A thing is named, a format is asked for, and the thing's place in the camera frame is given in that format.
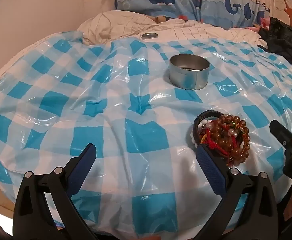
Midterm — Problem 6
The white grid quilt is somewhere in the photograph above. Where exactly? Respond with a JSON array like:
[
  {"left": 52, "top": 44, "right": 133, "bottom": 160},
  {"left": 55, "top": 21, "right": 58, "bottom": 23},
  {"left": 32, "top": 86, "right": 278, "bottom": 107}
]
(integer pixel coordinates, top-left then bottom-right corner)
[{"left": 77, "top": 10, "right": 264, "bottom": 47}]

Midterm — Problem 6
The brown strap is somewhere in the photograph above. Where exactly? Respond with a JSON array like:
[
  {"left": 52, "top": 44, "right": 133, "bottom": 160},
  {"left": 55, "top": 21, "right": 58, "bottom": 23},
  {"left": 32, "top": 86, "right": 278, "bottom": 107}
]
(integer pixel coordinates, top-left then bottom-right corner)
[{"left": 154, "top": 16, "right": 172, "bottom": 24}]

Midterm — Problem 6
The black cord bracelet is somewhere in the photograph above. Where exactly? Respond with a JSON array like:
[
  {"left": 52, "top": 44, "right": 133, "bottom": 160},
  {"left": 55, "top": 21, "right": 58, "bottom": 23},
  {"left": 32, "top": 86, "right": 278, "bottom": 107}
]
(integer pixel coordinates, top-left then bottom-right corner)
[{"left": 193, "top": 110, "right": 227, "bottom": 146}]

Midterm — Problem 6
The red cord bracelet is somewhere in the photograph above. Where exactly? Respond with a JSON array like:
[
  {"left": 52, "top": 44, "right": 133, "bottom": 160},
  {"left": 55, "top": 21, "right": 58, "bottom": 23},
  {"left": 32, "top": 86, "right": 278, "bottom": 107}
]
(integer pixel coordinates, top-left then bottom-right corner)
[{"left": 200, "top": 127, "right": 228, "bottom": 156}]

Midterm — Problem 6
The whale print curtain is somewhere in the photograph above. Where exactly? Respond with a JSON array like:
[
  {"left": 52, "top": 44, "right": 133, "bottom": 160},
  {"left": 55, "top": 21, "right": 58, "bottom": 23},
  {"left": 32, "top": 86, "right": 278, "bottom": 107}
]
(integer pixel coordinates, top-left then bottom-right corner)
[{"left": 112, "top": 0, "right": 274, "bottom": 28}]

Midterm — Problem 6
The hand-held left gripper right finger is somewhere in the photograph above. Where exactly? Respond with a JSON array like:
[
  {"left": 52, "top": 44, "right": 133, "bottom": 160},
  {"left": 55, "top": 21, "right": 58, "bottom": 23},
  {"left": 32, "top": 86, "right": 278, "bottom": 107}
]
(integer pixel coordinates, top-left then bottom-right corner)
[{"left": 196, "top": 144, "right": 279, "bottom": 240}]

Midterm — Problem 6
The black garment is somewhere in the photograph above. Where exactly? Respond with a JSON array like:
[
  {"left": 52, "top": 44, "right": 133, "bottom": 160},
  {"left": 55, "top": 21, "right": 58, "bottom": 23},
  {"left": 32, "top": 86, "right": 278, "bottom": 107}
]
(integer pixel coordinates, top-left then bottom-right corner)
[{"left": 257, "top": 16, "right": 292, "bottom": 70}]

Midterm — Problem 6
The pink cloth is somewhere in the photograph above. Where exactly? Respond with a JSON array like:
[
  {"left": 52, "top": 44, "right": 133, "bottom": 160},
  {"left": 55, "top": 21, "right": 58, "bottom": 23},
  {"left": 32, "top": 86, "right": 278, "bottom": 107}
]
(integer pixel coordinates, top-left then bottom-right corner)
[{"left": 258, "top": 17, "right": 270, "bottom": 29}]

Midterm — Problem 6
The thin white cable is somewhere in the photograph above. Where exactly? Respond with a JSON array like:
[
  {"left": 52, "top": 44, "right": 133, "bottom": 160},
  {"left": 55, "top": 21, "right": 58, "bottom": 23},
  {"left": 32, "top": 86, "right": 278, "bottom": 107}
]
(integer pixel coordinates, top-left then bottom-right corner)
[{"left": 101, "top": 0, "right": 112, "bottom": 35}]

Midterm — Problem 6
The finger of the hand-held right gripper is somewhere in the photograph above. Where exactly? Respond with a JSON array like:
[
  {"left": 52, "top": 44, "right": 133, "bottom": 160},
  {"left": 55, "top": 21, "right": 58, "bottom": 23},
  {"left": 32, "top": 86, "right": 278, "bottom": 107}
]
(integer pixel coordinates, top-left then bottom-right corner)
[{"left": 270, "top": 120, "right": 292, "bottom": 153}]

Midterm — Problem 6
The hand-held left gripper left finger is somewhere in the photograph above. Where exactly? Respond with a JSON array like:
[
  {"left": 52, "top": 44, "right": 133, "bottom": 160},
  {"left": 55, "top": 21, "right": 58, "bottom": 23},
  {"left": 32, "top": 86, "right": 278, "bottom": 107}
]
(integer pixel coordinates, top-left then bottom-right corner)
[{"left": 13, "top": 143, "right": 97, "bottom": 240}]

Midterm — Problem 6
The round metal tin lid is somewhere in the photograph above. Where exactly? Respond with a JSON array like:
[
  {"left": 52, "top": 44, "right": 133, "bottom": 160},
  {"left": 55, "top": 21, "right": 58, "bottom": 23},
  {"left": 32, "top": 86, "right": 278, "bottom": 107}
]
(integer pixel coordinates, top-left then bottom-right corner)
[{"left": 141, "top": 32, "right": 159, "bottom": 40}]

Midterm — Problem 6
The round metal tin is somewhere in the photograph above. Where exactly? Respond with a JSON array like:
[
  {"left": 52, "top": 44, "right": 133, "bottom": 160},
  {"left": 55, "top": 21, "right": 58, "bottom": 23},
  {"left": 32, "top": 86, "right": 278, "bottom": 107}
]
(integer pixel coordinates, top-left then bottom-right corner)
[{"left": 169, "top": 54, "right": 209, "bottom": 90}]

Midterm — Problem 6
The blue checkered plastic sheet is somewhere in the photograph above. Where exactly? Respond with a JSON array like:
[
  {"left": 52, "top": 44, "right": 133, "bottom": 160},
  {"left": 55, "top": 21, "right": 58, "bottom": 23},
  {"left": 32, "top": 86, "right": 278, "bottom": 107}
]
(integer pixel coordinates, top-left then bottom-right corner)
[{"left": 0, "top": 30, "right": 292, "bottom": 232}]

